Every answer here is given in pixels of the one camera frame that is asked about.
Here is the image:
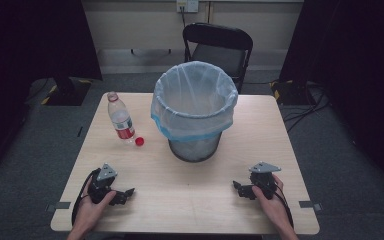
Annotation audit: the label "translucent blue-edged trash bag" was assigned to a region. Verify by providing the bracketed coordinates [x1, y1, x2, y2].
[150, 60, 240, 143]

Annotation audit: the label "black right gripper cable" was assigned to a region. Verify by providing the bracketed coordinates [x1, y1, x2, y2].
[273, 182, 295, 229]

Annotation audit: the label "person's left hand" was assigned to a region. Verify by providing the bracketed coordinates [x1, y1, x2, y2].
[74, 185, 118, 232]

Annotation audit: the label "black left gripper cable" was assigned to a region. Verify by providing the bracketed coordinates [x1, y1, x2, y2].
[71, 167, 102, 228]

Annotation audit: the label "metal mesh trash can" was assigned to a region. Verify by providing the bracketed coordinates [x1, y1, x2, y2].
[167, 131, 223, 164]

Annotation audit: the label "black curtain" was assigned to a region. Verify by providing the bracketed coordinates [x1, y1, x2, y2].
[277, 0, 384, 198]
[0, 0, 103, 179]

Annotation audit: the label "clear plastic water bottle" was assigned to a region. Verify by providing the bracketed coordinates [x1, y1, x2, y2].
[106, 91, 137, 145]

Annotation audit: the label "white wall socket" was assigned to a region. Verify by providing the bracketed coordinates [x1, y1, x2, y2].
[175, 0, 200, 14]

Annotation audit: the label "black floor cables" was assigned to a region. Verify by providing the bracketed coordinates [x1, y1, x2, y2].
[280, 83, 332, 134]

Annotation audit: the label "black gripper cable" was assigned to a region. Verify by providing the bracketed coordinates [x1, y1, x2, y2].
[273, 182, 295, 229]
[71, 167, 102, 228]

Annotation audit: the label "black folding chair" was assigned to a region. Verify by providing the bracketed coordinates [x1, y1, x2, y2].
[181, 22, 255, 95]

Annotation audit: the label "grey tape strip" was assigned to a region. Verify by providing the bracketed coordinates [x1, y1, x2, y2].
[298, 200, 324, 212]
[44, 201, 72, 214]

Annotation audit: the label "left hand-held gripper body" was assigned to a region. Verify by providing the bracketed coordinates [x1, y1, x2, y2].
[87, 162, 118, 205]

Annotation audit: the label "person's right hand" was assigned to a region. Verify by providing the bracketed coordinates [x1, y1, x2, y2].
[251, 174, 295, 232]

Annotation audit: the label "black plugged power cable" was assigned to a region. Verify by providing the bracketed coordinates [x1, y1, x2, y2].
[179, 5, 188, 30]

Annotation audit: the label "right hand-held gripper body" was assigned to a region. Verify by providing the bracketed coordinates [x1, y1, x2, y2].
[248, 161, 282, 201]

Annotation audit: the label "black stand base striped tape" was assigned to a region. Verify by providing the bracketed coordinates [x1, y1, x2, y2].
[268, 79, 312, 107]
[40, 75, 93, 107]

